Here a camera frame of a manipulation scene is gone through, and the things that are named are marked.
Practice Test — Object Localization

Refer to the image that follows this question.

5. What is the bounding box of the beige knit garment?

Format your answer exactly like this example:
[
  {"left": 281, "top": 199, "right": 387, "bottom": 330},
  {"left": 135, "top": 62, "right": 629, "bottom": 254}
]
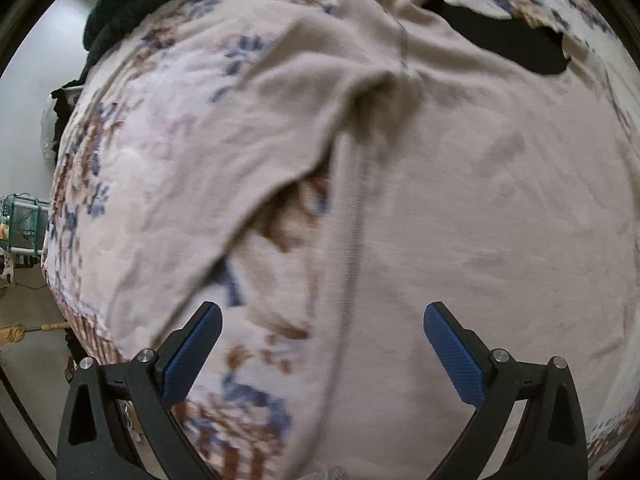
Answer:
[{"left": 106, "top": 0, "right": 633, "bottom": 480}]

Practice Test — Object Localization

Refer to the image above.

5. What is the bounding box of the floral fleece bed blanket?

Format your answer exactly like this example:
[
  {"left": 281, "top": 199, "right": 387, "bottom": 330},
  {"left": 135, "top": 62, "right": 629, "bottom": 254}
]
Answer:
[{"left": 40, "top": 0, "right": 640, "bottom": 480}]

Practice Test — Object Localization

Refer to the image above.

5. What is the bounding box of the teal metal rack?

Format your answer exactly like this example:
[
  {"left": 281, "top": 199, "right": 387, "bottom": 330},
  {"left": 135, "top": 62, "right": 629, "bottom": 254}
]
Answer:
[{"left": 1, "top": 193, "right": 49, "bottom": 269}]

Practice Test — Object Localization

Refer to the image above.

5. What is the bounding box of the black folded garment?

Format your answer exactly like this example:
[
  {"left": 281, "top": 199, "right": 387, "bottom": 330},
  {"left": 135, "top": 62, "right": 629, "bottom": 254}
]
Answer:
[{"left": 421, "top": 0, "right": 570, "bottom": 76}]

